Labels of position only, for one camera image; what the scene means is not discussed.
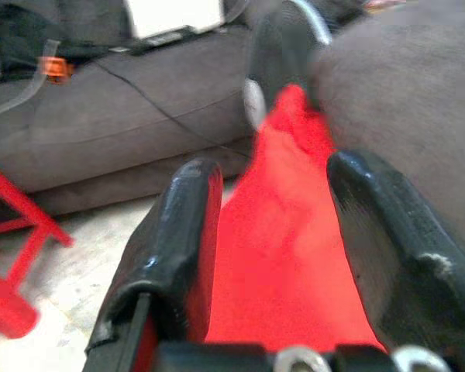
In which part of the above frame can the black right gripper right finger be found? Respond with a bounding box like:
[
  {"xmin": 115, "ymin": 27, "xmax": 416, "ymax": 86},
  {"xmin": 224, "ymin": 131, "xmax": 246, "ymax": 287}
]
[{"xmin": 327, "ymin": 149, "xmax": 465, "ymax": 372}]

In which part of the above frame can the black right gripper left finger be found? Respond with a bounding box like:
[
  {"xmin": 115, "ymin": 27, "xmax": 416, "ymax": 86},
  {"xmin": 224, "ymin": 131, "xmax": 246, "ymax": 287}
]
[{"xmin": 83, "ymin": 157, "xmax": 224, "ymax": 372}]

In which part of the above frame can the red pillow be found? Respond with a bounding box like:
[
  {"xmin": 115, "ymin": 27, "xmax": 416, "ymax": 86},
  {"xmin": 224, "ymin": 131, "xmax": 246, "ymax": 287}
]
[{"xmin": 205, "ymin": 83, "xmax": 388, "ymax": 353}]

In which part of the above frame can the black floor fan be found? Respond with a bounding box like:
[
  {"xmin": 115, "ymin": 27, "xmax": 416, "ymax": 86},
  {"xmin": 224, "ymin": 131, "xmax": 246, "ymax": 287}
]
[{"xmin": 243, "ymin": 0, "xmax": 334, "ymax": 131}]

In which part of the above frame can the small orange object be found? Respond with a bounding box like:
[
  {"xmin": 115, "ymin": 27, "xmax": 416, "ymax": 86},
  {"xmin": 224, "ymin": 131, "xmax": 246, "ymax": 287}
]
[{"xmin": 38, "ymin": 56, "xmax": 75, "ymax": 84}]

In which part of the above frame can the thin black cable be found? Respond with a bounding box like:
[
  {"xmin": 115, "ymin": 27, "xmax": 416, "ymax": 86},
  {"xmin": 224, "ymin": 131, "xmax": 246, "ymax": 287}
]
[{"xmin": 96, "ymin": 61, "xmax": 253, "ymax": 156}]

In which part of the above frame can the red metal frame stand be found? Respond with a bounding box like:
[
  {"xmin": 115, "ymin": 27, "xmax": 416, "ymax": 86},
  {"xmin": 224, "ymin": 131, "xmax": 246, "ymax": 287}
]
[{"xmin": 0, "ymin": 157, "xmax": 74, "ymax": 340}]

